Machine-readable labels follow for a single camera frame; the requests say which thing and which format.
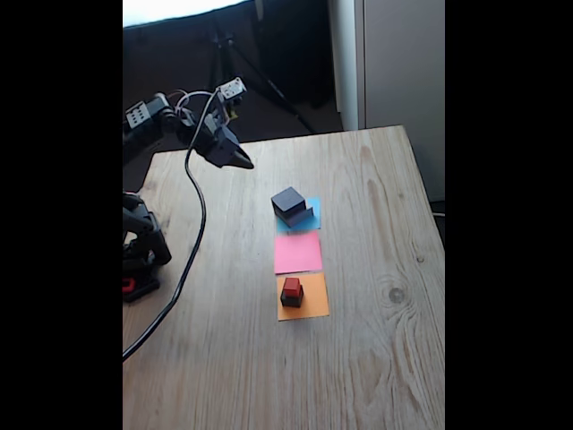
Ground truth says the medium dark foam block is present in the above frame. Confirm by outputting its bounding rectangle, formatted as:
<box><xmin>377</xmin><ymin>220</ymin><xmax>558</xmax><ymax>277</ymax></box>
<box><xmin>270</xmin><ymin>186</ymin><xmax>308</xmax><ymax>216</ymax></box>

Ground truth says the white cabinet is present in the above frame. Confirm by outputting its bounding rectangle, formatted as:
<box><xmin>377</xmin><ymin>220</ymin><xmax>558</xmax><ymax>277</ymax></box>
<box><xmin>329</xmin><ymin>0</ymin><xmax>446</xmax><ymax>202</ymax></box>

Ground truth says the blue paper sheet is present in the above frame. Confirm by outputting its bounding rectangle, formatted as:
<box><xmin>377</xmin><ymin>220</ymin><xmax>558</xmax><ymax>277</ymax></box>
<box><xmin>276</xmin><ymin>195</ymin><xmax>322</xmax><ymax>234</ymax></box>

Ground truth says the large grey foam block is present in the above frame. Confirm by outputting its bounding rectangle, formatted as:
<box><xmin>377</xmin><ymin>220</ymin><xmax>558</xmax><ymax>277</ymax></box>
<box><xmin>276</xmin><ymin>206</ymin><xmax>315</xmax><ymax>228</ymax></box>

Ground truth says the orange paper sheet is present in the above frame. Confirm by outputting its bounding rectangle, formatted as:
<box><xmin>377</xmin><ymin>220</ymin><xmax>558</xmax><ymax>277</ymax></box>
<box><xmin>277</xmin><ymin>271</ymin><xmax>330</xmax><ymax>322</ymax></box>

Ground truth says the black tripod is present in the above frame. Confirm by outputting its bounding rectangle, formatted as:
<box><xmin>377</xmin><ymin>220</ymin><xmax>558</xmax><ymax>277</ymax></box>
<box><xmin>208</xmin><ymin>26</ymin><xmax>318</xmax><ymax>134</ymax></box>

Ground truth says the red and black table clamp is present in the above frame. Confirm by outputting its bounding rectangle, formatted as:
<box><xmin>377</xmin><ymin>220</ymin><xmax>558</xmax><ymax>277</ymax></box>
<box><xmin>123</xmin><ymin>271</ymin><xmax>161</xmax><ymax>304</ymax></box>

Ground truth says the small black foam block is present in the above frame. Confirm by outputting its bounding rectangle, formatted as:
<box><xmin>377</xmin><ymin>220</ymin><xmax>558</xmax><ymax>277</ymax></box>
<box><xmin>279</xmin><ymin>284</ymin><xmax>305</xmax><ymax>309</ymax></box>

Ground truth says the pink paper sheet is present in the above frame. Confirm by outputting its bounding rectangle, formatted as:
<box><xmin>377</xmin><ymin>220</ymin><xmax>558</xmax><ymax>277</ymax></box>
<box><xmin>273</xmin><ymin>230</ymin><xmax>323</xmax><ymax>275</ymax></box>

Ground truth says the black cable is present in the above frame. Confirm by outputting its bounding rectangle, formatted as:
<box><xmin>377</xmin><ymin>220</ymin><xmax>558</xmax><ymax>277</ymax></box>
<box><xmin>123</xmin><ymin>87</ymin><xmax>223</xmax><ymax>362</ymax></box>

